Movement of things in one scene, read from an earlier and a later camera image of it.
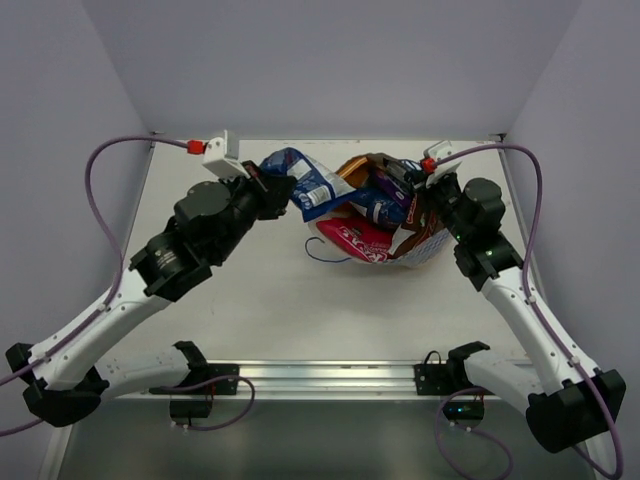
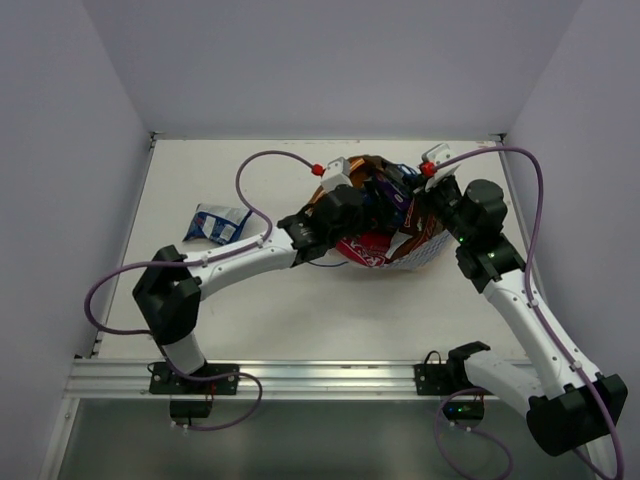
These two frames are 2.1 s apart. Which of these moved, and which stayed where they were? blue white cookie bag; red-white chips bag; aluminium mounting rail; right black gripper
Moved: blue white cookie bag
Stayed: aluminium mounting rail; red-white chips bag; right black gripper
